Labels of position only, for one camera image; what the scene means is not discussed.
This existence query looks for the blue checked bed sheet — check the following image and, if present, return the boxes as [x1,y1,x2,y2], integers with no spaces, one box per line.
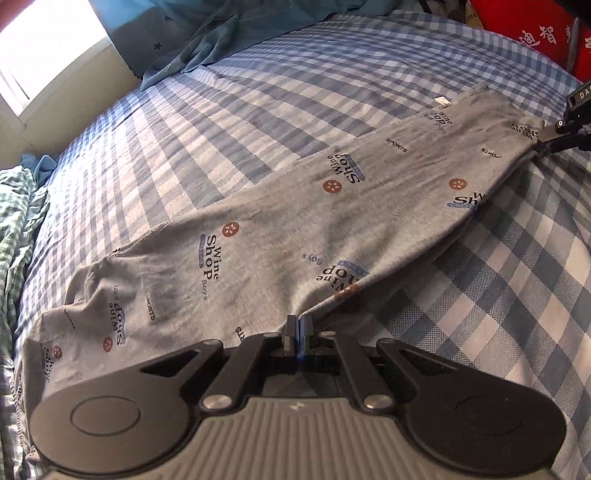
[0,13,591,480]

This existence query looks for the green checked quilt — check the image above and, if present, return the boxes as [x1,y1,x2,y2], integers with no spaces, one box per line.
[0,166,51,342]

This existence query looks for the grey printed pants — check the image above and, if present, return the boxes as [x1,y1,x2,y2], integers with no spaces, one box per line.
[14,82,546,416]

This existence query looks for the blue star print cloth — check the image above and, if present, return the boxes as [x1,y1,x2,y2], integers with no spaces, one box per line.
[111,0,428,90]

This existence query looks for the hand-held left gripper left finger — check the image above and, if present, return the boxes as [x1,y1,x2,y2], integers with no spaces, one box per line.
[137,315,300,414]

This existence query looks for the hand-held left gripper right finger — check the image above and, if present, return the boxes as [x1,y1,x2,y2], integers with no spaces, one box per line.
[300,316,457,414]

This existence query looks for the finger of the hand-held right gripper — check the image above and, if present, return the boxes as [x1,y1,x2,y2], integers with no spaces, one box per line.
[536,117,591,154]

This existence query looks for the bright window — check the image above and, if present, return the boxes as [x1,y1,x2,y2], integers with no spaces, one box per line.
[0,0,115,127]

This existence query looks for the red cloth with white print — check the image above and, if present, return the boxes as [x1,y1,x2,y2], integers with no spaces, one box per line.
[466,0,591,83]

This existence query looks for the light blue cloth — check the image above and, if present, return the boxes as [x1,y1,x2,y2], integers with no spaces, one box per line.
[18,154,58,185]

